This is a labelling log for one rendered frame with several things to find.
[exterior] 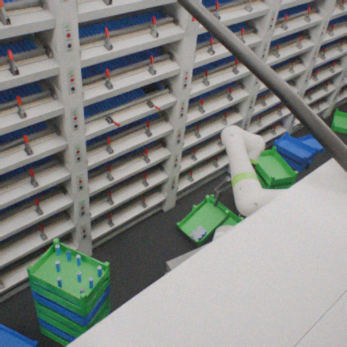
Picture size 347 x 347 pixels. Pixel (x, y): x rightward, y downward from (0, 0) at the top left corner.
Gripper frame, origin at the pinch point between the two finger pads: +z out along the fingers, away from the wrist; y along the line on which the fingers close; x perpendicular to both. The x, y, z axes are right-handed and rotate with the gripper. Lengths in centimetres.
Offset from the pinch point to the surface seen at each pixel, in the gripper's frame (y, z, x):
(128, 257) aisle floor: 55, 56, -28
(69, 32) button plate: 65, -47, 75
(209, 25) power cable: -22, -42, 138
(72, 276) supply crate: 44, 52, 43
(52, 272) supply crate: 53, 54, 46
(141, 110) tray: 60, -31, 12
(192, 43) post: 49, -73, 8
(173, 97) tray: 55, -45, -6
